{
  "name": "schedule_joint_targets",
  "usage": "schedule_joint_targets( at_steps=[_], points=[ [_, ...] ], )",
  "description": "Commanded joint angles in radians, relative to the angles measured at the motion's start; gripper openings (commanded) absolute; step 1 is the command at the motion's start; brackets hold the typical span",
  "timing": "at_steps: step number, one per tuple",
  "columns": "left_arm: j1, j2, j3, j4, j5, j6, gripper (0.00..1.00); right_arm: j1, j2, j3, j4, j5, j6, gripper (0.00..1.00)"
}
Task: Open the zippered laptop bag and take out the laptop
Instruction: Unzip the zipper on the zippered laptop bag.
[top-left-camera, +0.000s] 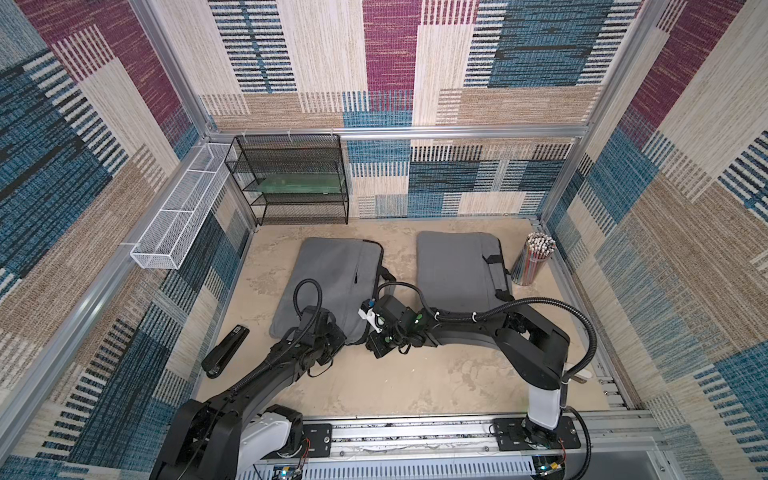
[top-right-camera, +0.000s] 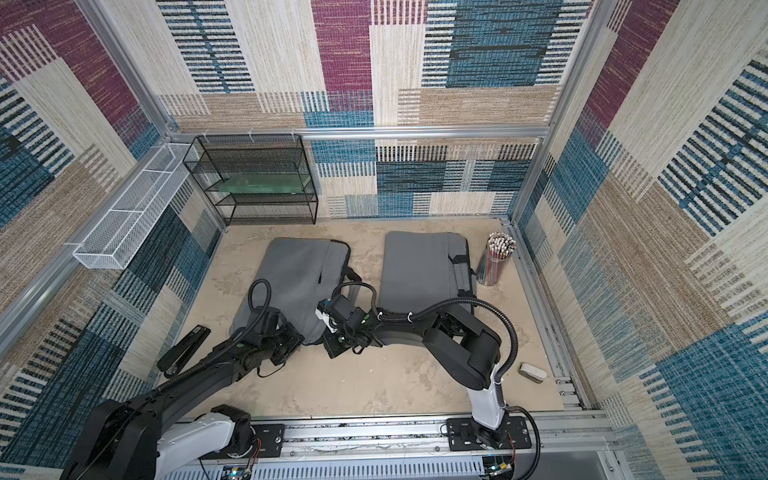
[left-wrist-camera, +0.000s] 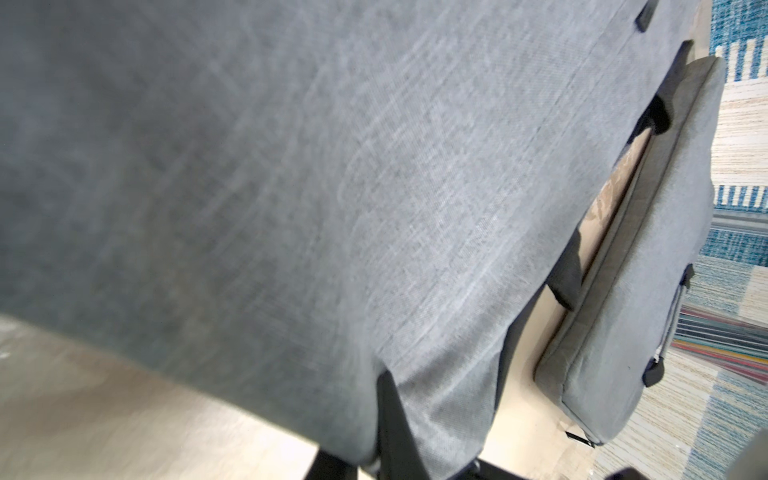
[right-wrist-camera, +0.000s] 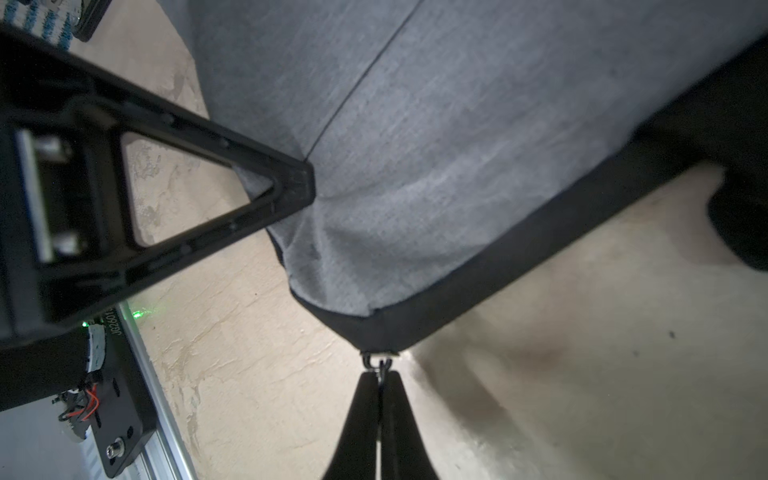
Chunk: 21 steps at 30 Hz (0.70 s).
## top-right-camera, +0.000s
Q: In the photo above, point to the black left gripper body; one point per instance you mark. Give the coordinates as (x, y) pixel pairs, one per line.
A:
(282, 345)

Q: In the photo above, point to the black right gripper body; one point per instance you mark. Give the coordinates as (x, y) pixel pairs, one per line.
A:
(336, 341)

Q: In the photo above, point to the grey zippered laptop bag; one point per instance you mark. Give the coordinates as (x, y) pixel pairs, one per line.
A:
(303, 272)

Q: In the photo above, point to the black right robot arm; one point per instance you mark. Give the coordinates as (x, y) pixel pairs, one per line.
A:
(474, 342)

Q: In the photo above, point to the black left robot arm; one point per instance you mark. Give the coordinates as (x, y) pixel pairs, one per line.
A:
(120, 440)

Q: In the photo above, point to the black stapler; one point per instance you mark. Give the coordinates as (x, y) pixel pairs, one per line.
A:
(177, 357)

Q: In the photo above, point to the green mat on shelf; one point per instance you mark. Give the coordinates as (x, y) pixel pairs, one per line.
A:
(289, 183)

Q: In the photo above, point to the cup of coloured pencils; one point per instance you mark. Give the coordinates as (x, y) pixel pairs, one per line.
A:
(498, 249)

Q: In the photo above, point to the white eraser block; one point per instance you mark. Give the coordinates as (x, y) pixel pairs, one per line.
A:
(532, 372)

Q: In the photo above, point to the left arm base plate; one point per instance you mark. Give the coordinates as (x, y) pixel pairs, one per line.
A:
(264, 441)

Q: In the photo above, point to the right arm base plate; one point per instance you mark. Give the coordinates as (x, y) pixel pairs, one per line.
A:
(465, 434)

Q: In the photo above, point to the black wire mesh shelf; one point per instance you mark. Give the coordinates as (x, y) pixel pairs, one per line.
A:
(215, 158)

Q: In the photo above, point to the white slotted cable duct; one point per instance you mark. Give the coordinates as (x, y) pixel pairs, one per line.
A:
(461, 467)

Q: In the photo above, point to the white wire mesh basket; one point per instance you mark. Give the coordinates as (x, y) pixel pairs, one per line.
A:
(114, 241)

